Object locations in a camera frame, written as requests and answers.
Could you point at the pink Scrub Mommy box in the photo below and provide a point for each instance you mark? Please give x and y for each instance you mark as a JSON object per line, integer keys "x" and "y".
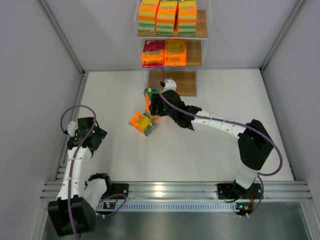
{"x": 153, "y": 54}

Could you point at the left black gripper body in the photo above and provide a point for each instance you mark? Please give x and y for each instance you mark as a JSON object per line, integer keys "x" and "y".
{"x": 97, "y": 136}

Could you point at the clear acrylic shelf unit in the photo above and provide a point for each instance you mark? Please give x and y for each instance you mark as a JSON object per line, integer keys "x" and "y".
{"x": 201, "y": 4}

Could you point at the orange Scrub Daddy box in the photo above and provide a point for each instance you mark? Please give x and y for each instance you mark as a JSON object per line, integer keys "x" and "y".
{"x": 175, "y": 52}

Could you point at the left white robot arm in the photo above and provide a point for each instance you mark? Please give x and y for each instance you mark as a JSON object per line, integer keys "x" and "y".
{"x": 73, "y": 212}

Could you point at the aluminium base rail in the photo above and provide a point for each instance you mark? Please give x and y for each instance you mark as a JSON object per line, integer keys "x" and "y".
{"x": 139, "y": 196}

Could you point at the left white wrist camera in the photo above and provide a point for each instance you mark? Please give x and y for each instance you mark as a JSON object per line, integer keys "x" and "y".
{"x": 71, "y": 129}

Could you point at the orange yellow sponge pack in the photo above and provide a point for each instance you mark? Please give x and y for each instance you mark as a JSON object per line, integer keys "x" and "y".
{"x": 142, "y": 123}

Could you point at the orange sponge box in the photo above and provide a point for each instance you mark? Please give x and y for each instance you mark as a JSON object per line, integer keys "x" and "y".
{"x": 187, "y": 17}

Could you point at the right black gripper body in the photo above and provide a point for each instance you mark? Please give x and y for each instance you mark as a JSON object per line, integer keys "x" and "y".
{"x": 154, "y": 107}

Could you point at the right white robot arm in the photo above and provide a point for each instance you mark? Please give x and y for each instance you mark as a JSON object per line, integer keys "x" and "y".
{"x": 253, "y": 141}

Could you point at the orange sponge pack label side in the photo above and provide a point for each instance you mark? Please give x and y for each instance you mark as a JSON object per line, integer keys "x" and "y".
{"x": 147, "y": 13}

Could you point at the small green orange sponge pack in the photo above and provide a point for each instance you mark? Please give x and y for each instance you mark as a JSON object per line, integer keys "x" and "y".
{"x": 149, "y": 115}

